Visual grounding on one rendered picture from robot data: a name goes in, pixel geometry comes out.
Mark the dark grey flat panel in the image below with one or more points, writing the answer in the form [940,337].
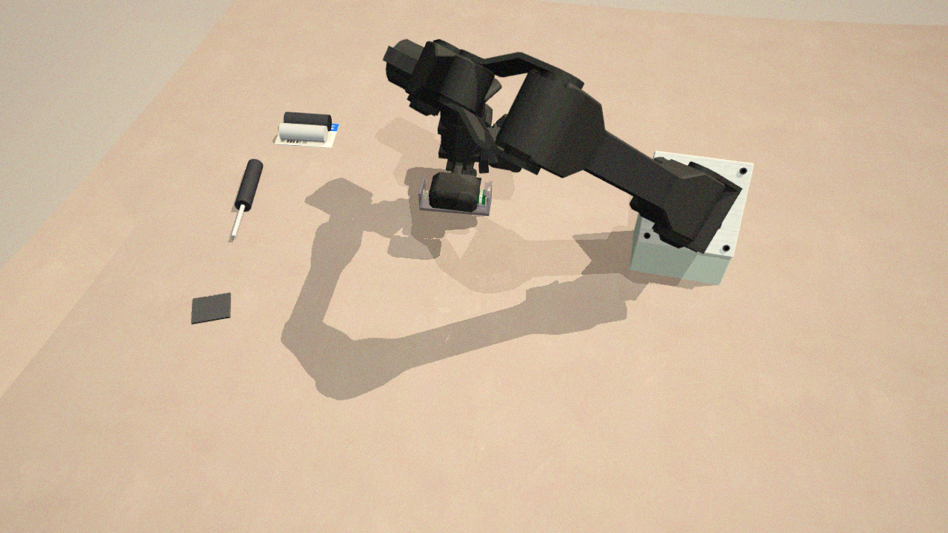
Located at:
[211,308]

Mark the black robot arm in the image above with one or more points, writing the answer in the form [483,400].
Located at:
[556,126]

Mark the black screwdriver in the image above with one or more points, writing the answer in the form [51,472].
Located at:
[247,190]

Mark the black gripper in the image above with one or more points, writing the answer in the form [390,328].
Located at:
[458,190]

